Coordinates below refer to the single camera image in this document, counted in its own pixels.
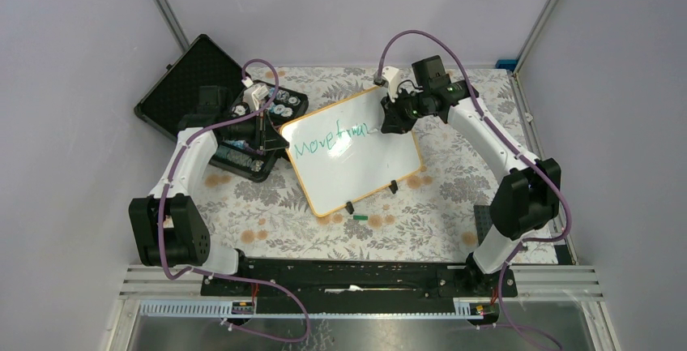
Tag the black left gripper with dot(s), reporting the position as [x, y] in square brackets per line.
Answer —
[266, 135]

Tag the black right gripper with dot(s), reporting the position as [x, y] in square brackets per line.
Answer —
[394, 122]

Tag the yellow framed whiteboard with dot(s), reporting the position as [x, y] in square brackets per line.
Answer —
[336, 161]

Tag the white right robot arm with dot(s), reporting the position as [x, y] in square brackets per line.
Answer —
[527, 197]

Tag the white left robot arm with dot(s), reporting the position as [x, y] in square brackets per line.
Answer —
[168, 228]

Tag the black whiteboard foot clip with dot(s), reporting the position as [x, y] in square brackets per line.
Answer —
[393, 187]
[349, 208]

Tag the black poker chip case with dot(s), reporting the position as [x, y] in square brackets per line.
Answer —
[177, 94]

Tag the grey lego baseplate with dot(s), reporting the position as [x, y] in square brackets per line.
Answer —
[483, 221]

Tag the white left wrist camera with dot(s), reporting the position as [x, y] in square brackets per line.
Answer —
[254, 93]

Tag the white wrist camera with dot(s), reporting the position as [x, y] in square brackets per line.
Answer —
[254, 93]
[388, 77]

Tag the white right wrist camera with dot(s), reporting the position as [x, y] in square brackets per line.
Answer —
[388, 77]

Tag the blue corner bracket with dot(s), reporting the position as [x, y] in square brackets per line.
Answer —
[506, 64]

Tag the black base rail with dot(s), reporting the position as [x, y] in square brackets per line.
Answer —
[359, 287]

